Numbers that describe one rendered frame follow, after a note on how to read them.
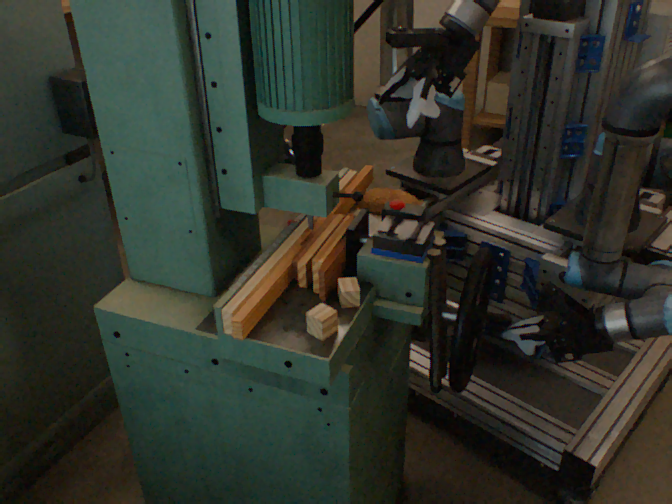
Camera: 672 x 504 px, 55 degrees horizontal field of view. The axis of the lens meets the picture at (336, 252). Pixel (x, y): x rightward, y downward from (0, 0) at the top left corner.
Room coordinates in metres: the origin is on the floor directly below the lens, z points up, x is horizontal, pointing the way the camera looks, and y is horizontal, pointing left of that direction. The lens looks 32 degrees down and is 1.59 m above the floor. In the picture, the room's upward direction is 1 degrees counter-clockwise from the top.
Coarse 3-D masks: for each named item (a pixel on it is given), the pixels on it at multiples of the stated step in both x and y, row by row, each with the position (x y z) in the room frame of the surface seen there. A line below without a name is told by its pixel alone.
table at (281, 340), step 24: (288, 288) 0.99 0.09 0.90; (312, 288) 0.99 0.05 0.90; (336, 288) 0.99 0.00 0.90; (360, 288) 0.99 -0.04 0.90; (288, 312) 0.92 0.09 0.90; (360, 312) 0.92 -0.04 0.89; (384, 312) 0.97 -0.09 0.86; (408, 312) 0.95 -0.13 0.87; (264, 336) 0.85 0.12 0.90; (288, 336) 0.85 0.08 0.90; (312, 336) 0.85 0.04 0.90; (336, 336) 0.85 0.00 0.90; (240, 360) 0.85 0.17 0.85; (264, 360) 0.83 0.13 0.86; (288, 360) 0.82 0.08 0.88; (312, 360) 0.80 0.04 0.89; (336, 360) 0.81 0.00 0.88
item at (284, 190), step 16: (272, 176) 1.13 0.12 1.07; (288, 176) 1.13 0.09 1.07; (320, 176) 1.12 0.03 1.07; (336, 176) 1.13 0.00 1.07; (272, 192) 1.13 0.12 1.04; (288, 192) 1.11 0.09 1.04; (304, 192) 1.10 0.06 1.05; (320, 192) 1.09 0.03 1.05; (288, 208) 1.11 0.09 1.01; (304, 208) 1.10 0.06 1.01; (320, 208) 1.09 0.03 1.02
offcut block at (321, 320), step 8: (320, 304) 0.88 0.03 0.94; (312, 312) 0.86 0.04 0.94; (320, 312) 0.86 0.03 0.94; (328, 312) 0.86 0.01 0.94; (336, 312) 0.86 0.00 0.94; (312, 320) 0.85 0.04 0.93; (320, 320) 0.84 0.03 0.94; (328, 320) 0.85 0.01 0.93; (336, 320) 0.86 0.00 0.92; (312, 328) 0.85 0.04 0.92; (320, 328) 0.84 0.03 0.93; (328, 328) 0.85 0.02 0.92; (336, 328) 0.86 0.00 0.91; (320, 336) 0.84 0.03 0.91; (328, 336) 0.85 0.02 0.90
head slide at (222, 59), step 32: (224, 0) 1.11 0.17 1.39; (224, 32) 1.11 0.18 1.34; (224, 64) 1.11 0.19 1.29; (224, 96) 1.12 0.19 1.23; (256, 96) 1.14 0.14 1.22; (224, 128) 1.12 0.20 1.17; (256, 128) 1.13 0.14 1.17; (224, 160) 1.12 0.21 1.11; (256, 160) 1.12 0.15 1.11; (224, 192) 1.13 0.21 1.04; (256, 192) 1.11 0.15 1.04
